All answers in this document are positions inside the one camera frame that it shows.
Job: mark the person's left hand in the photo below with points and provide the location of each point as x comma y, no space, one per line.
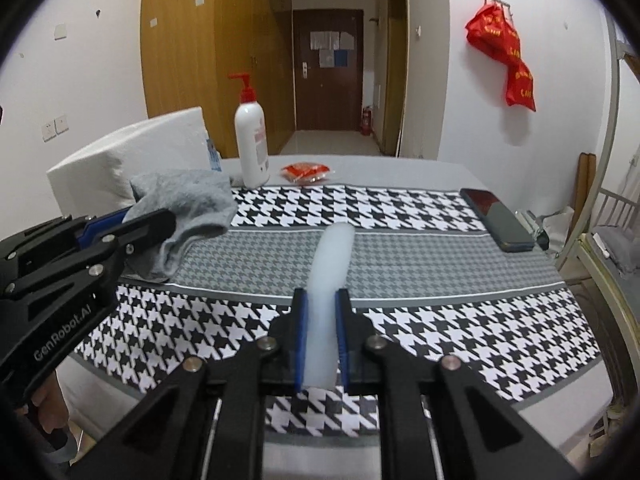
47,407

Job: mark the white wall switch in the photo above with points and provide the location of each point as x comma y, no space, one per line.
61,124

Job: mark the white wall box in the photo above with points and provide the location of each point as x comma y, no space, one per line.
60,31

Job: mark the grey sock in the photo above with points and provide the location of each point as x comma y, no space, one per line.
190,210

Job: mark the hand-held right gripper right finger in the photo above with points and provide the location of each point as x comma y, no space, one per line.
344,335

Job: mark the red snack packet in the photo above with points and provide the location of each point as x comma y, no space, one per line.
305,172

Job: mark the wooden wardrobe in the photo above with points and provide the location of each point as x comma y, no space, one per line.
215,60

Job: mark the grey bedding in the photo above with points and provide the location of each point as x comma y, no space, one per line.
617,250

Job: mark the wooden side door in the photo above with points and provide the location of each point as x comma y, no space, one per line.
396,70

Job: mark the red plastic bag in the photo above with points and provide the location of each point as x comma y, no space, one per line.
492,35
521,87

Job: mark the red fire extinguisher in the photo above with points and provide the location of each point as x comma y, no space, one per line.
366,121

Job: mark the translucent white soft tube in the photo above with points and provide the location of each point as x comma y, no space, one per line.
325,310

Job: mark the white foam box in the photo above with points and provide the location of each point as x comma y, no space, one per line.
125,160

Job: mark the houndstooth tablecloth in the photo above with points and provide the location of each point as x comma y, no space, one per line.
425,270

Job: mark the white paper notices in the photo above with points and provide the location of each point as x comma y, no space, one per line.
330,40

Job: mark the wooden sticks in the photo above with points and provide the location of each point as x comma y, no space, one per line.
585,195

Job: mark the dark brown door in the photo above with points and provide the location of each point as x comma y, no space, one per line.
327,95

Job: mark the white pump bottle red cap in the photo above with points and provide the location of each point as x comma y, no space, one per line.
250,145

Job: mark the dark smartphone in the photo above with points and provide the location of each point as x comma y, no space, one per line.
500,220

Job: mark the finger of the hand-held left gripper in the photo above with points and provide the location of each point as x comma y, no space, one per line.
102,225
140,232

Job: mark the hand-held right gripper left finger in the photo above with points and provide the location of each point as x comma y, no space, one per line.
298,340

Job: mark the white wall socket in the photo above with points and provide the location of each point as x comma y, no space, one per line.
48,130

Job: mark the metal wall hook rack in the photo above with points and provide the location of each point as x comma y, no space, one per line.
497,0

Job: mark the blue paper notice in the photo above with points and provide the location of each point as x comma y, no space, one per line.
341,57

